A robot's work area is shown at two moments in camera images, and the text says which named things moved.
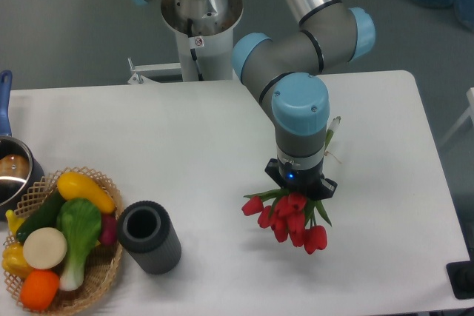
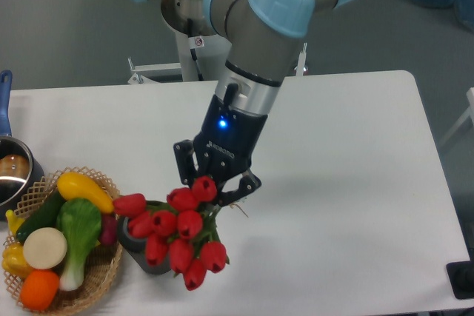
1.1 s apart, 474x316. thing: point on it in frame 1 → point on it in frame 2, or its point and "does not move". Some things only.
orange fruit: (38, 289) does not move
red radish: (109, 228) does not move
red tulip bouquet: (331, 131) → (180, 230)
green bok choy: (81, 222) does not move
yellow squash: (75, 185) does not move
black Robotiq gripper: (308, 182) → (224, 149)
